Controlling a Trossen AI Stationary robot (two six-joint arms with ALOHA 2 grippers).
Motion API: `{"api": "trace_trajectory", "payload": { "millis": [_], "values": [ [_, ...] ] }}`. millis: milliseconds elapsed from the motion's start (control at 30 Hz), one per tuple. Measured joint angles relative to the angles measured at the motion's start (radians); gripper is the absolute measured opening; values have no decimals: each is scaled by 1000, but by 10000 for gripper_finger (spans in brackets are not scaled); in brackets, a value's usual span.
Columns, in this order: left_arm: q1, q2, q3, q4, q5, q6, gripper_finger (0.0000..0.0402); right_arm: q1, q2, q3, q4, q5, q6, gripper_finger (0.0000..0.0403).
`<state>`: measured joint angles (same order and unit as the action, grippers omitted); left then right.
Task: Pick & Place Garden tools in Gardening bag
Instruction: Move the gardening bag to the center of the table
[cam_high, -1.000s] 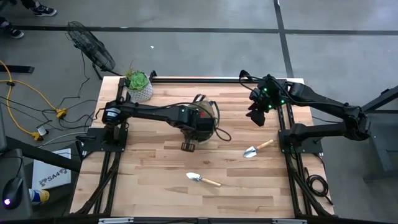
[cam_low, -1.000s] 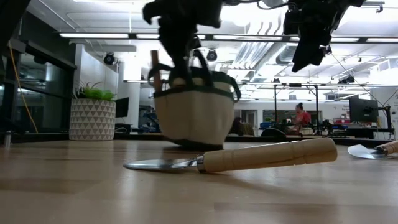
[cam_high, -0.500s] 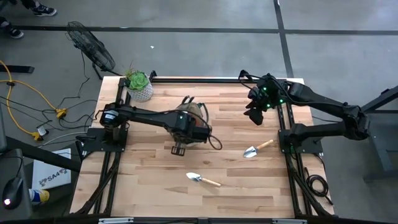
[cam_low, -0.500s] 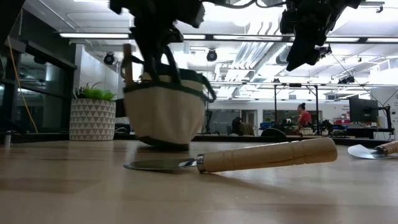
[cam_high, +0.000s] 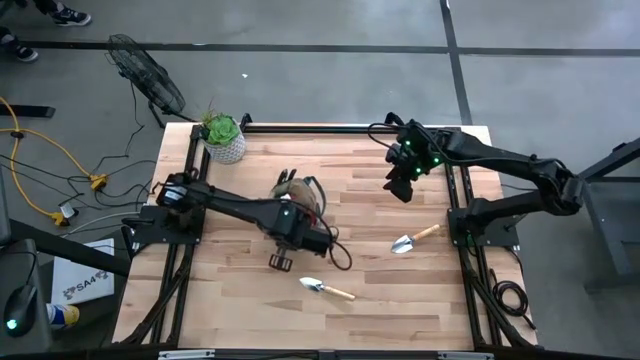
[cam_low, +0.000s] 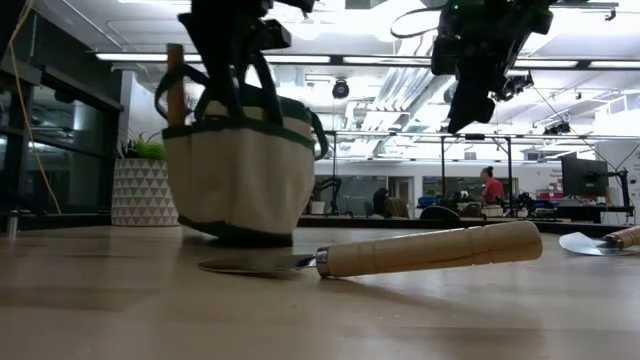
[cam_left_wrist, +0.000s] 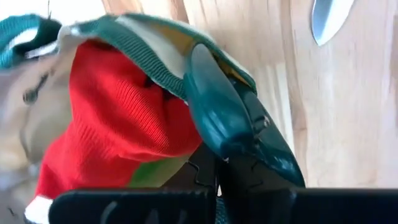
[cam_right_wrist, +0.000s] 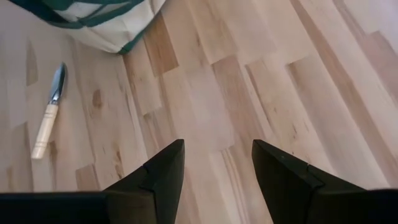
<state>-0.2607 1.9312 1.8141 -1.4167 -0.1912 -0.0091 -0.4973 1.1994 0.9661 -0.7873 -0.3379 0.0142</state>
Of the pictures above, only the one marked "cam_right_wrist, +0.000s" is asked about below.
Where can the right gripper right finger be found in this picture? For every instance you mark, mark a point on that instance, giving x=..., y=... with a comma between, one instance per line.
x=289, y=193

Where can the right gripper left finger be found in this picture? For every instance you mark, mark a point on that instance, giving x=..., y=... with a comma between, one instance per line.
x=140, y=202

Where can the beige green gardening bag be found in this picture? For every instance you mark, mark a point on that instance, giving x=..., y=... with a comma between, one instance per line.
x=118, y=34

